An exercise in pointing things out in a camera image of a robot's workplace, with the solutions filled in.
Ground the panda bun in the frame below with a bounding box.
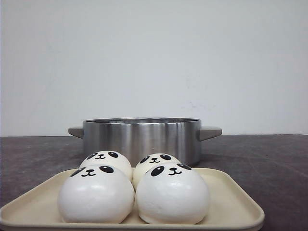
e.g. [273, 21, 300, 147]
[57, 164, 135, 223]
[132, 153, 180, 190]
[136, 163, 210, 224]
[79, 150, 133, 181]

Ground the stainless steel pot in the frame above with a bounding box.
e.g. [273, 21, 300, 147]
[68, 117, 222, 166]

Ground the cream rectangular tray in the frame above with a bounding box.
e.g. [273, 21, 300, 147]
[0, 168, 265, 231]

